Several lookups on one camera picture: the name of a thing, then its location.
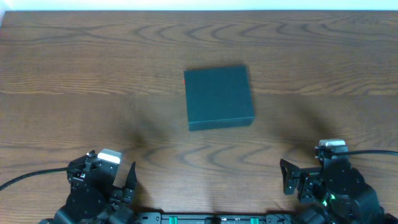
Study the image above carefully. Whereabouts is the dark green box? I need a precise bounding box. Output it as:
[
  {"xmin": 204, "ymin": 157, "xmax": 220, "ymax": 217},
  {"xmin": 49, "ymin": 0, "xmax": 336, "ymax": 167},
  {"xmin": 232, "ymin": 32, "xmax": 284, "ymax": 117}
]
[{"xmin": 184, "ymin": 65, "xmax": 255, "ymax": 131}]

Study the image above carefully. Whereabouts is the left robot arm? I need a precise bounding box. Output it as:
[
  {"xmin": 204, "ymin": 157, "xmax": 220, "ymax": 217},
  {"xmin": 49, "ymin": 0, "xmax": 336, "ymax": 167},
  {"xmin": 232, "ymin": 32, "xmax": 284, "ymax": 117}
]
[{"xmin": 40, "ymin": 149, "xmax": 139, "ymax": 224}]

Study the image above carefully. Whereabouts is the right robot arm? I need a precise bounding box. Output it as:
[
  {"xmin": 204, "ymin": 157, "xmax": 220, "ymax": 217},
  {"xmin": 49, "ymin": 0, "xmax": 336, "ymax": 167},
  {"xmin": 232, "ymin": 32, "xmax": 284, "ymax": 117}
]
[{"xmin": 280, "ymin": 158, "xmax": 397, "ymax": 224}]

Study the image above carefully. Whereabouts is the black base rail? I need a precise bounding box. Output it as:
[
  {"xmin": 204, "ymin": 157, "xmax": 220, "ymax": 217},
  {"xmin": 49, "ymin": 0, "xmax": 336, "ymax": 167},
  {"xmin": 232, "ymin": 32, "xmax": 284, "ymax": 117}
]
[{"xmin": 134, "ymin": 212, "xmax": 294, "ymax": 224}]

